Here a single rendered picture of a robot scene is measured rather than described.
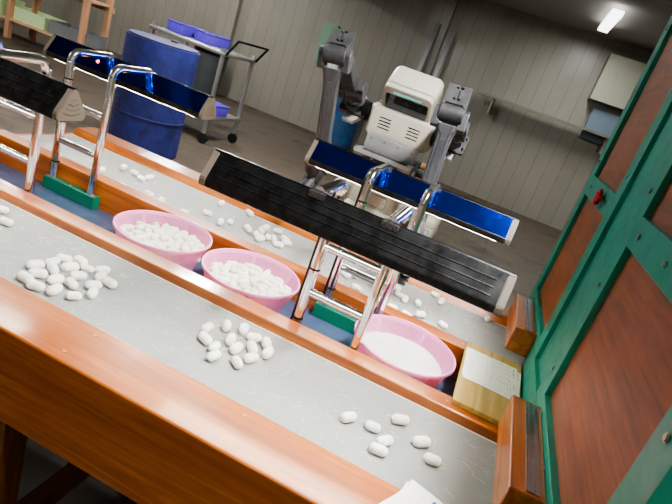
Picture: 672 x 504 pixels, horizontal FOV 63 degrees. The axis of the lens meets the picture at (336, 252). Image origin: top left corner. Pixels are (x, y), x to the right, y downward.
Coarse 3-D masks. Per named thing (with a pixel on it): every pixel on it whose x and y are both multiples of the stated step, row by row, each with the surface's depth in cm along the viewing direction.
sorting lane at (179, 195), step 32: (128, 160) 206; (160, 192) 186; (192, 192) 197; (224, 224) 178; (256, 224) 188; (288, 256) 171; (416, 288) 182; (448, 320) 166; (480, 320) 174; (512, 352) 160
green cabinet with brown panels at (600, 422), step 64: (640, 128) 138; (640, 192) 110; (576, 256) 146; (640, 256) 89; (576, 320) 112; (640, 320) 81; (576, 384) 98; (640, 384) 71; (576, 448) 84; (640, 448) 64
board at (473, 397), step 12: (480, 348) 146; (504, 360) 144; (456, 384) 123; (468, 384) 125; (456, 396) 118; (468, 396) 120; (480, 396) 122; (492, 396) 124; (468, 408) 116; (480, 408) 117; (492, 408) 119; (504, 408) 120; (492, 420) 115
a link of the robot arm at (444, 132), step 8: (440, 104) 171; (432, 120) 170; (464, 120) 168; (440, 128) 169; (448, 128) 168; (456, 128) 168; (464, 128) 168; (440, 136) 169; (448, 136) 169; (440, 144) 169; (448, 144) 169; (432, 152) 170; (440, 152) 169; (432, 160) 169; (440, 160) 169; (432, 168) 169; (440, 168) 170; (424, 176) 170; (432, 176) 170; (424, 216) 170; (424, 224) 170
